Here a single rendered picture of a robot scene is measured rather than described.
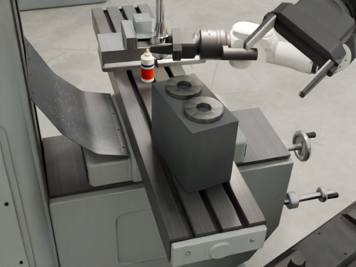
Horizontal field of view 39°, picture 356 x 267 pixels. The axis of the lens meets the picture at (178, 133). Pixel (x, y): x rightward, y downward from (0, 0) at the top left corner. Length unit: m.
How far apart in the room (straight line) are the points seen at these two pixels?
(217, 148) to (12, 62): 0.50
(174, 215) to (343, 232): 0.71
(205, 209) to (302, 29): 0.57
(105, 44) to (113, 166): 0.42
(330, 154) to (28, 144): 1.96
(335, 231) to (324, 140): 1.38
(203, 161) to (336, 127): 2.06
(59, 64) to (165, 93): 2.42
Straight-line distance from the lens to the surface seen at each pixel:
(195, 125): 1.10
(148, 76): 1.56
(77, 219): 1.57
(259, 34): 0.74
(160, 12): 1.37
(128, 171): 1.48
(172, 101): 1.17
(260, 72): 3.53
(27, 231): 1.50
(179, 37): 1.40
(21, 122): 1.28
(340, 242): 1.67
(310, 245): 1.63
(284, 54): 1.39
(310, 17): 0.74
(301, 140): 1.86
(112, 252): 1.72
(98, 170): 1.46
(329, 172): 2.81
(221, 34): 1.40
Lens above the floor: 1.81
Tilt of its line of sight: 38 degrees down
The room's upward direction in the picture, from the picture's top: 3 degrees clockwise
